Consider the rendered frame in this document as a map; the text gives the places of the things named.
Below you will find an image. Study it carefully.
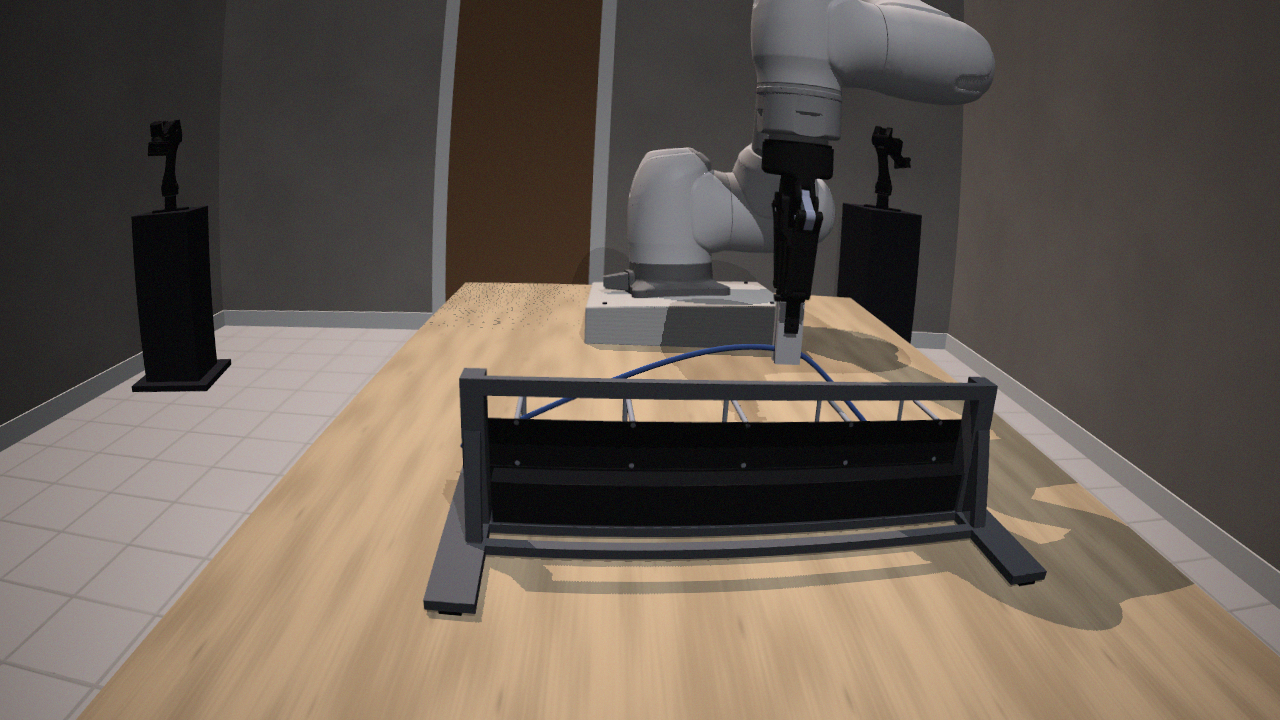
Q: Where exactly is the dark blue cable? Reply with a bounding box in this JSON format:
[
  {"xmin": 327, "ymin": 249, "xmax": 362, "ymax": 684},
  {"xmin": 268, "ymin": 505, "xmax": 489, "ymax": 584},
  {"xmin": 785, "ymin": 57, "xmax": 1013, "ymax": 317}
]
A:
[{"xmin": 521, "ymin": 345, "xmax": 867, "ymax": 421}]

